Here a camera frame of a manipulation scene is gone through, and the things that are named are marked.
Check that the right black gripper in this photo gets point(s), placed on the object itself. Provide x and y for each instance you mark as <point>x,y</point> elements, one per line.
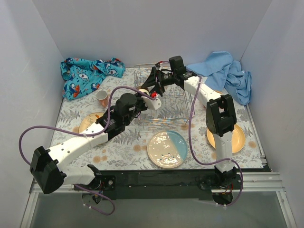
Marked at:
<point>157,77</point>

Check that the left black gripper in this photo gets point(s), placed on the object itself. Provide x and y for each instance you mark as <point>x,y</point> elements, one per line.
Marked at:
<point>141,104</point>

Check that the wire dish rack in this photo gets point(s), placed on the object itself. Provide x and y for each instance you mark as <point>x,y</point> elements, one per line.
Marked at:
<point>174,112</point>

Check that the pink mug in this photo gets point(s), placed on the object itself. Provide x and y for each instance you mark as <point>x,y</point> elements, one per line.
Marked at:
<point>103,98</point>

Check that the steel tumbler cup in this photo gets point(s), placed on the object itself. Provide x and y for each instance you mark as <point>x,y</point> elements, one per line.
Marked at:
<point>144,91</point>

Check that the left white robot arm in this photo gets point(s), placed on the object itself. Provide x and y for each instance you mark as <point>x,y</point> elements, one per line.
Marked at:
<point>50,167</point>

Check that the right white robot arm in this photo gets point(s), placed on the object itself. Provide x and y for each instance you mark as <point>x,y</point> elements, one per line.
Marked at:
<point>220,112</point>

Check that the floral table mat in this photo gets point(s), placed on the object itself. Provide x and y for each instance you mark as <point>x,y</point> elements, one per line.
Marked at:
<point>128,150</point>

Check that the beige and blue plate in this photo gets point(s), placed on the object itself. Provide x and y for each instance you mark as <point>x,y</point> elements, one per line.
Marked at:
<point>167,149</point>

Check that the beige bird pattern plate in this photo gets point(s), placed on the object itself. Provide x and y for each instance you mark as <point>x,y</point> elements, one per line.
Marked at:
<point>89,120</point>

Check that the light blue shirt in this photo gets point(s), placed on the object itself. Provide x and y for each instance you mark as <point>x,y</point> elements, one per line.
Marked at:
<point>223,72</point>

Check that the blue shark pattern cloth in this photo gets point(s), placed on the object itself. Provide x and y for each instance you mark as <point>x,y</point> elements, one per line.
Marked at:
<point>83,76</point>

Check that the plain orange plate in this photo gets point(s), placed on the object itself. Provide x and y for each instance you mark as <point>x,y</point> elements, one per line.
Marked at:
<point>238,139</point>

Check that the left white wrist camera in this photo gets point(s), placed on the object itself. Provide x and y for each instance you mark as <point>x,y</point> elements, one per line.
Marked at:
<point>153,102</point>

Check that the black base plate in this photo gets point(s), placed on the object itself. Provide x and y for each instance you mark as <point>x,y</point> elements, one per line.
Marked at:
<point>164,184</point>

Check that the aluminium frame rail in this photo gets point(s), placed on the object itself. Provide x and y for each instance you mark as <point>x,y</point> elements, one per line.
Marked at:
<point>261,202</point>

